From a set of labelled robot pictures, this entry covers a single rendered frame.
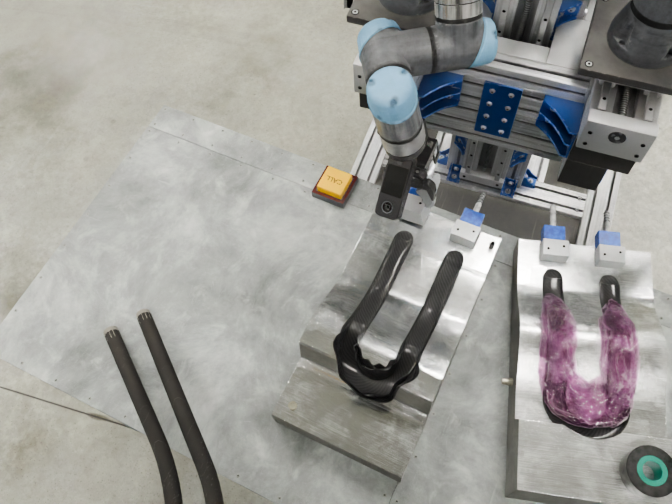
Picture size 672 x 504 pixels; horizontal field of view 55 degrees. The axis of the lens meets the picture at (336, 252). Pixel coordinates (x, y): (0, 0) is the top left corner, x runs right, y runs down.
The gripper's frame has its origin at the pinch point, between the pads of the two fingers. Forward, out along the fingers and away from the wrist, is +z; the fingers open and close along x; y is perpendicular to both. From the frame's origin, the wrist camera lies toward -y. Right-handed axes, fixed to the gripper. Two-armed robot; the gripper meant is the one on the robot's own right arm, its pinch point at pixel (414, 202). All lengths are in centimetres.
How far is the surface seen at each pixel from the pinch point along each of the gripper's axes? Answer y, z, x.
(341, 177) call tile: 4.2, 8.6, 20.5
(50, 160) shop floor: 2, 73, 167
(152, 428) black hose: -60, -5, 26
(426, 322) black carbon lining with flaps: -20.9, 4.4, -10.6
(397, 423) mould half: -40.2, 4.6, -12.9
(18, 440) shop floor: -89, 68, 109
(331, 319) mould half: -28.5, -3.3, 4.1
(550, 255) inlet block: 2.2, 10.8, -26.9
